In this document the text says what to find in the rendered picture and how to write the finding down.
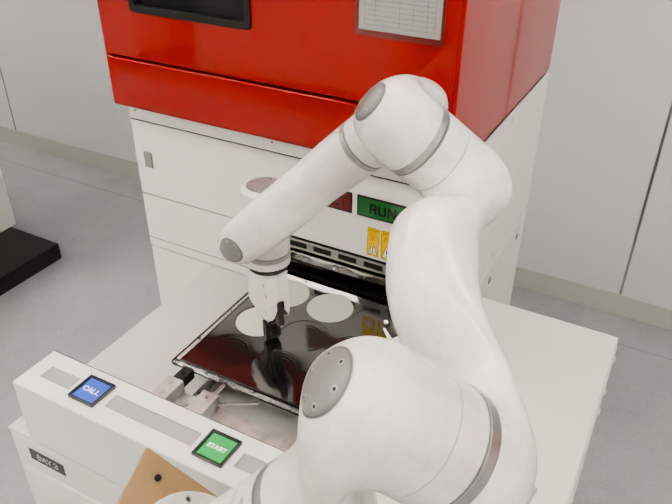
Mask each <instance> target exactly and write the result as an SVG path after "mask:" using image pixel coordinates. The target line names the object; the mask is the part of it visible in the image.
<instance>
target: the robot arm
mask: <svg viewBox="0 0 672 504"><path fill-rule="evenodd" d="M382 166H386V167H387V168H388V169H390V170H391V171H392V172H393V173H395V174H396V175H397V176H399V177H400V178H401V179H403V180H404V181H405V182H406V183H408V184H409V185H410V186H412V187H413V188H414V189H415V190H417V191H418V192H419V193H420V194H421V195H422V196H423V199H420V200H417V201H416V202H414V203H412V204H410V205H409V206H408V207H407V208H405V209H404V210H403V211H402V212H401V213H400V214H399V215H398V216H397V218H396V219H395V221H394V223H393V225H392V227H391V230H390V234H389V242H388V251H387V262H386V293H387V300H388V306H389V311H390V315H391V319H392V322H393V325H394V328H395V330H396V333H397V335H398V337H399V339H400V342H401V344H400V343H398V342H395V341H392V340H390V339H386V338H382V337H377V336H360V337H354V338H351V339H347V340H345V341H342V342H340V343H338V344H336V345H334V346H332V347H330V348H329V349H327V350H326V351H324V352H323V353H322V354H321V355H320V356H319V357H318V358H317V359H316V360H315V361H314V362H313V363H312V365H311V367H310V369H309V370H308V372H307V375H306V377H305V380H304V384H303V388H302V393H301V399H300V407H299V417H298V434H297V440H296V442H295V443H294V444H293V445H292V446H291V447H290V448H289V449H288V450H286V451H285V452H283V453H282V454H281V455H279V456H278V457H276V458H275V459H273V460H272V461H270V462H269V463H267V464H266V465H264V466H263V467H261V468H260V469H258V470H257V471H256V472H254V473H253V474H251V475H250V476H248V477H247V478H245V479H244V480H242V481H241V482H239V483H238V484H237V485H235V486H234V487H232V488H231V489H229V490H228V491H226V492H225V493H223V494H222V495H220V496H219V497H215V496H212V495H209V494H206V493H203V492H196V491H184V492H178V493H174V494H170V495H168V496H166V497H164V498H162V499H160V500H159V501H157V502H156V503H155V504H378V499H377V494H376V492H378V493H380V494H382V495H384V496H387V497H389V498H391V499H393V500H395V501H397V502H399V503H401V504H527V503H528V501H529V499H530V496H531V494H532V492H533V489H534V486H535V481H536V475H537V452H536V445H535V439H534V434H533V431H532V427H531V424H530V420H529V417H528V414H527V411H526V408H525V405H524V402H523V400H522V397H521V394H520V392H519V389H518V387H517V384H516V382H515V379H514V377H513V375H512V372H511V370H510V367H509V365H508V363H507V360H506V358H505V356H504V354H503V351H502V349H501V347H500V344H499V342H498V340H497V337H496V335H495V333H494V330H493V328H492V326H491V323H490V321H489V318H488V316H487V313H486V310H485V307H484V303H483V300H482V295H481V288H480V270H479V238H480V233H481V229H483V228H485V227H487V226H488V225H490V224H491V223H493V222H494V221H495V220H497V219H498V218H499V217H500V216H502V214H503V213H504V212H505V211H506V209H507V208H508V206H509V204H510V201H511V198H512V181H511V177H510V174H509V172H508V170H507V168H506V166H505V164H504V162H503V161H502V159H501V158H500V157H499V156H498V155H497V154H496V152H494V151H493V150H492V149H491V148H490V147H489V146H488V145H487V144H486V143H485V142H483V141H482V140H481V139H480V138H479V137H478V136H476V135H475V134H474V133H473V132H472V131H471V130H469V129H468V128H467V127H466V126H465V125H464V124H463V123H461V122H460V121H459V120H458V119H457V118H456V117H454V116H453V115H452V114H451V113H450V112H449V111H448V99H447V95H446V93H445V91H444V90H443V89H442V88H441V87H440V86H439V85H438V84H437V83H435V82H434V81H432V80H430V79H427V78H424V77H417V76H415V75H409V74H401V75H395V76H391V77H389V78H386V79H384V80H382V81H380V82H378V83H377V84H376V85H374V86H373V87H371V88H370V89H369V91H368V92H367V93H366V94H365V95H364V96H363V98H362V99H361V100H360V101H359V104H358V106H357V108H356V110H355V113H354V114H353V115H352V116H351V117H350V118H349V119H347V120H346V121H345V122H344V123H343V124H341V125H340V126H339V127H338V128H337V129H336V130H334V131H333V132H332V133H331V134H330V135H328V136H327V137H326V138H325V139H324V140H323V141H321V142H320V143H319V144H318V145H317V146H316V147H315V148H313V149H312V150H311V151H310V152H309V153H308V154H307V155H306V156H304V157H303V158H302V159H301V160H300V161H299V162H298V163H296V164H295V165H294V166H293V167H292V168H290V169H289V170H288V171H287V172H286V173H284V174H283V175H282V176H281V177H280V178H279V179H278V178H275V177H256V178H252V179H249V180H247V181H246V182H244V183H243V184H242V185H241V187H240V201H241V207H240V211H239V213H238V214H237V215H236V216H235V217H234V218H233V219H232V220H231V221H229V222H228V223H227V224H226V225H225V226H224V228H223V229H222V231H221V233H220V235H219V238H218V248H219V251H220V253H221V255H222V256H223V257H224V258H225V259H226V260H227V261H229V262H230V263H233V264H246V265H247V266H248V292H249V298H250V300H251V302H252V303H253V304H254V306H255V307H256V309H257V310H258V311H259V313H260V314H261V316H262V318H263V319H264V320H262V322H263V335H264V336H265V338H266V339H267V340H269V339H272V338H275V337H278V336H280V335H281V326H283V325H285V320H284V314H285V315H286V316H288V315H289V312H290V299H289V288H288V280H287V274H286V269H287V267H288V264H289V263H290V260H291V253H290V236H291V235H292V234H293V233H295V232H296V231H297V230H299V229H300V228H301V227H302V226H304V225H305V224H306V223H307V222H309V221H310V220H311V219H312V218H313V217H315V216H316V215H317V214H318V213H320V212H321V211H322V210H323V209H324V208H326V207H327V206H328V205H329V204H331V203H332V202H333V201H335V200H336V199H337V198H339V197H340V196H342V195H343V194H345V193H346V192H347V191H349V190H350V189H352V188H353V187H355V186H356V185H358V184H359V183H360V182H362V181H363V180H365V179H366V178H367V177H369V176H370V175H371V174H373V173H374V172H376V171H377V170H378V169H380V168H381V167H382Z"/></svg>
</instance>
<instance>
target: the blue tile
mask: <svg viewBox="0 0 672 504"><path fill-rule="evenodd" d="M110 387H111V386H109V385H106V384H104V383H102V382H100V381H97V380H95V379H93V378H91V379H90V380H89V381H87V382H86V383H85V384H84V385H83V386H81V387H80V388H79V389H78V390H77V391H75V392H74V393H73V395H75V396H77V397H79V398H81V399H83V400H85V401H88V402H90V403H93V402H94V401H95V400H96V399H97V398H99V397H100V396H101V395H102V394H103V393H104V392H106V391H107V390H108V389H109V388H110Z"/></svg>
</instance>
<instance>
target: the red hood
mask: <svg viewBox="0 0 672 504"><path fill-rule="evenodd" d="M97 4H98V9H99V15H100V21H101V27H102V33H103V38H104V44H105V50H106V56H107V62H108V68H109V73H110V79H111V85H112V91H113V97H114V102H115V103H116V104H120V105H124V106H129V107H133V108H137V109H142V110H146V111H150V112H155V113H159V114H163V115H168V116H172V117H176V118H181V119H185V120H189V121H194V122H198V123H202V124H206V125H211V126H215V127H219V128H224V129H228V130H232V131H237V132H241V133H245V134H250V135H254V136H258V137H263V138H267V139H271V140H276V141H280V142H284V143H289V144H293V145H297V146H302V147H306V148H310V149H313V148H315V147H316V146H317V145H318V144H319V143H320V142H321V141H323V140H324V139H325V138H326V137H327V136H328V135H330V134H331V133H332V132H333V131H334V130H336V129H337V128H338V127H339V126H340V125H341V124H343V123H344V122H345V121H346V120H347V119H349V118H350V117H351V116H352V115H353V114H354V113H355V110H356V108H357V106H358V104H359V101H360V100H361V99H362V98H363V96H364V95H365V94H366V93H367V92H368V91H369V89H370V88H371V87H373V86H374V85H376V84H377V83H378V82H380V81H382V80H384V79H386V78H389V77H391V76H395V75H401V74H409V75H415V76H417V77H424V78H427V79H430V80H432V81H434V82H435V83H437V84H438V85H439V86H440V87H441V88H442V89H443V90H444V91H445V93H446V95H447V99H448V111H449V112H450V113H451V114H452V115H453V116H454V117H456V118H457V119H458V120H459V121H460V122H461V123H463V124H464V125H465V126H466V127H467V128H468V129H469V130H471V131H472V132H473V133H474V134H475V135H476V136H478V137H479V138H480V139H481V140H482V141H484V140H485V139H486V138H487V137H488V136H489V135H490V133H491V132H492V131H493V130H494V129H495V128H496V127H497V126H498V125H499V124H500V122H501V121H502V120H503V119H504V118H505V117H506V116H507V115H508V114H509V112H510V111H511V110H512V109H513V108H514V107H515V106H516V105H517V104H518V103H519V101H520V100H521V99H522V98H523V97H524V96H525V95H526V94H527V93H528V91H529V90H530V89H531V88H532V87H533V86H534V85H535V84H536V83H537V82H538V80H539V79H540V78H541V77H542V76H543V75H544V74H545V73H546V72H547V71H548V69H549V68H550V62H551V56H552V51H553V45H554V39H555V33H556V27H557V22H558V16H559V10H560V4H561V0H97Z"/></svg>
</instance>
